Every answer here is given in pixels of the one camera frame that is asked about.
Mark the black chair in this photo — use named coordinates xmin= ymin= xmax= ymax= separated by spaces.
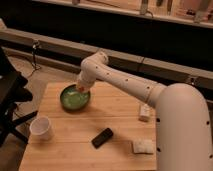
xmin=0 ymin=46 xmax=37 ymax=147

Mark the small white box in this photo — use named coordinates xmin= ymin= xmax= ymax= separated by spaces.
xmin=139 ymin=104 xmax=151 ymax=122

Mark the white paper cup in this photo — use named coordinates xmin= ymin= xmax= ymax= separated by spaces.
xmin=29 ymin=116 xmax=53 ymax=140

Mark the black rectangular block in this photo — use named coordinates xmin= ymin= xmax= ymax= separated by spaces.
xmin=91 ymin=128 xmax=113 ymax=148

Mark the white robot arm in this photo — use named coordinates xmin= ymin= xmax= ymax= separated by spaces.
xmin=77 ymin=51 xmax=213 ymax=171

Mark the orange red pepper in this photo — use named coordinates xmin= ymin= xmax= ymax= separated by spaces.
xmin=78 ymin=86 xmax=85 ymax=92

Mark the black stand with cable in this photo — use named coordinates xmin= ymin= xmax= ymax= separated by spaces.
xmin=28 ymin=40 xmax=42 ymax=78

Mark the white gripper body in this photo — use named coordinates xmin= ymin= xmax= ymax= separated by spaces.
xmin=76 ymin=72 xmax=95 ymax=93

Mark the green ceramic bowl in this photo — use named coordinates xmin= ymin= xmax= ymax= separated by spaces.
xmin=60 ymin=84 xmax=90 ymax=111

